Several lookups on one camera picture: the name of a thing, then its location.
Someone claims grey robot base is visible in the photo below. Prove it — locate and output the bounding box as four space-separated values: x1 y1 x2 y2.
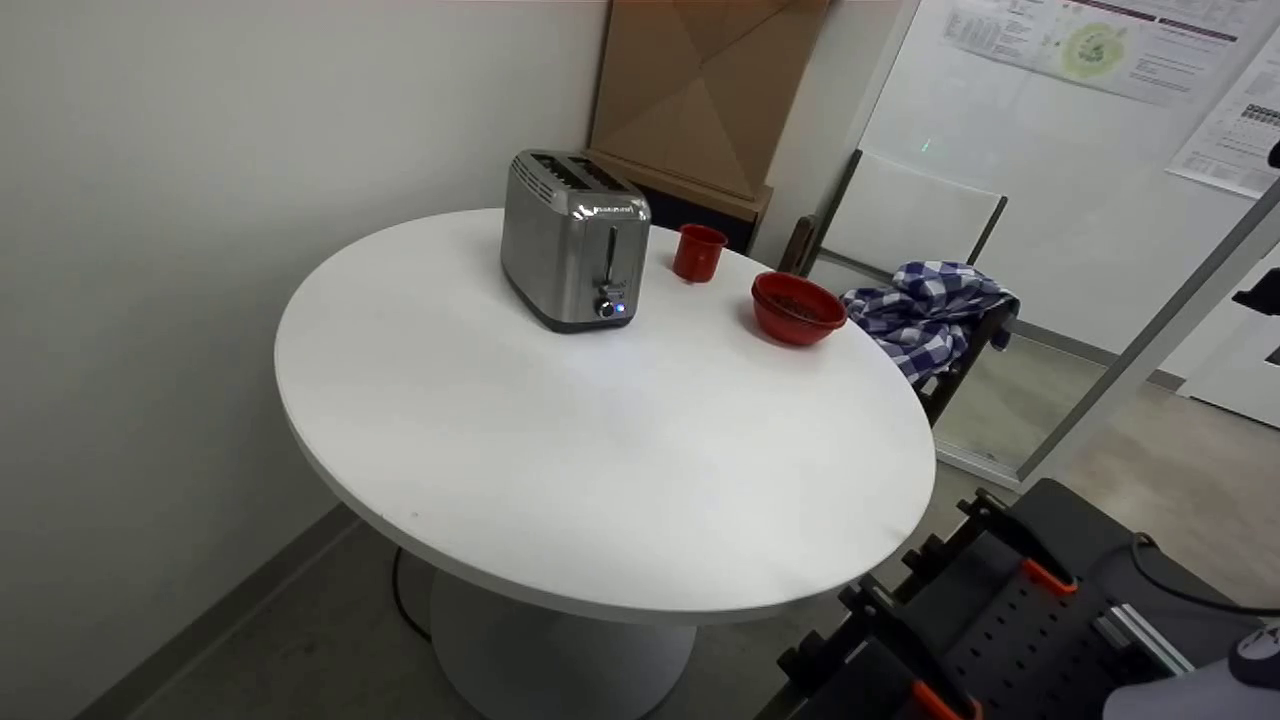
1097 615 1280 720

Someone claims silver two-slot toaster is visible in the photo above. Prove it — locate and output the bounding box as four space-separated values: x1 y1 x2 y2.
495 147 655 335

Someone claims red plastic cup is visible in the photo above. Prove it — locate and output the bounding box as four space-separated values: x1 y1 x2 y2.
668 222 733 290

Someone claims red plastic bowl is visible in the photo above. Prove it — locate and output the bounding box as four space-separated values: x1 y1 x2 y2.
750 270 854 351

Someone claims brown cardboard sheet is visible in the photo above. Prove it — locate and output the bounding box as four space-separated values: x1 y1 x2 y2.
583 0 840 224

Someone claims blue white checkered cloth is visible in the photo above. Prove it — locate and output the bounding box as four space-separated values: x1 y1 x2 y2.
840 257 1019 394

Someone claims black perforated workbench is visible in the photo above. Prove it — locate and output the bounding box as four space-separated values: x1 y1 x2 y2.
756 478 1280 720

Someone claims grey metal pole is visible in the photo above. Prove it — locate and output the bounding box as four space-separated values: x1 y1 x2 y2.
1016 176 1280 485

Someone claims poster with green circle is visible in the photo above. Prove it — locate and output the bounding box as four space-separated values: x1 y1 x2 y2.
935 0 1280 113

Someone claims white text poster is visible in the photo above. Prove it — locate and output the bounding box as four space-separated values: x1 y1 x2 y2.
1170 58 1280 206

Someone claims white panel with black frame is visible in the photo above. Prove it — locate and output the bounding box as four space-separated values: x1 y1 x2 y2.
776 143 1012 297

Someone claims white table pedestal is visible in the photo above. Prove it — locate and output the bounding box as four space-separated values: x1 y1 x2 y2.
425 563 701 720

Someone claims black chair frame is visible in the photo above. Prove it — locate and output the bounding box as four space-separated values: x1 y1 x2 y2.
916 294 1024 423

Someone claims black floor cable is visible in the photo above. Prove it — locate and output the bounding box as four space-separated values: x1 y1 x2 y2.
388 543 442 650

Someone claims wall whiteboard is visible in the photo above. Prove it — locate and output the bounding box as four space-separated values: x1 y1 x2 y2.
854 0 1280 369

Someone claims orange clamp handle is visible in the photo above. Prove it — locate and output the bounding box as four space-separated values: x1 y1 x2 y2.
1019 555 1084 606
908 676 988 720

